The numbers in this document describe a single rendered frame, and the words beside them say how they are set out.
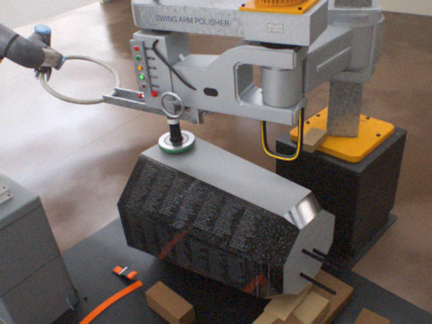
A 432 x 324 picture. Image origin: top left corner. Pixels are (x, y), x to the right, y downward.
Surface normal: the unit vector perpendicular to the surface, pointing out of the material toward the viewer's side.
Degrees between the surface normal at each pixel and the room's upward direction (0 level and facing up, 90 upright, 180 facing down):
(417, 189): 0
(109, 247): 0
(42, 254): 90
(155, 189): 45
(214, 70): 90
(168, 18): 90
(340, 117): 90
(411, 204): 0
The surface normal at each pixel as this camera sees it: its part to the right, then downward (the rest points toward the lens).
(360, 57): 0.15, 0.54
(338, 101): -0.25, 0.55
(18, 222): 0.78, 0.29
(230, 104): -0.47, 0.52
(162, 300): -0.07, -0.83
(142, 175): -0.51, -0.26
